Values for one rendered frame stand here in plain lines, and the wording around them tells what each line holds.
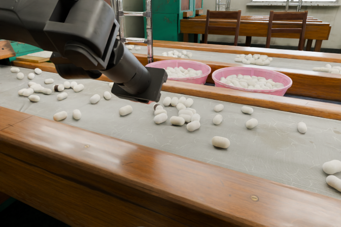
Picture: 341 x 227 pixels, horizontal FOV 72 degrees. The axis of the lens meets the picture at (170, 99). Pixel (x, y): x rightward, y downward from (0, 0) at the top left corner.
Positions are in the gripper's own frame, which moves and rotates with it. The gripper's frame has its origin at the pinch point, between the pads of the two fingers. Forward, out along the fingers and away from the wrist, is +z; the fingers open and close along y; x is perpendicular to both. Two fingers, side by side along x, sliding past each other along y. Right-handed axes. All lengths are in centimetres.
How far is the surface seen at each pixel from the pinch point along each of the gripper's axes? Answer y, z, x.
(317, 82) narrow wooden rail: -39, 46, -29
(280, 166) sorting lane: -27.4, 2.3, 8.2
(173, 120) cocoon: -3.7, 5.5, 3.4
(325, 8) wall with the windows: -97, 391, -345
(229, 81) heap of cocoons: -9.5, 34.3, -20.5
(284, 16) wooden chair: -26, 197, -175
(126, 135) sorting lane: 4.1, 0.2, 9.8
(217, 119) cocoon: -13.2, 8.8, 0.4
